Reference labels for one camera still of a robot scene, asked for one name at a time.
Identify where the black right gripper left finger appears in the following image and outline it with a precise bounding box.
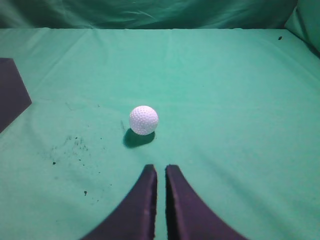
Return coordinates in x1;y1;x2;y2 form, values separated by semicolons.
83;164;158;240

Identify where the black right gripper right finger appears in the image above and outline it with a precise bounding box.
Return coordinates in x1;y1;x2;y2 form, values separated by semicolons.
165;164;246;240

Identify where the white dimpled golf ball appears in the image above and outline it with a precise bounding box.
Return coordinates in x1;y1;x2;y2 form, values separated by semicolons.
129;105;159;136

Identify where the dark navy cube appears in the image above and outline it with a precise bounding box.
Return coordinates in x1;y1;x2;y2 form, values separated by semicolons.
0;58;32;132

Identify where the green table cloth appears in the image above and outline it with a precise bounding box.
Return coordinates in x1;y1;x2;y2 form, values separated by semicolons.
0;28;320;240

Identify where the green backdrop cloth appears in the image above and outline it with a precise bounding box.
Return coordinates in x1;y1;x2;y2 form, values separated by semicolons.
0;0;320;60

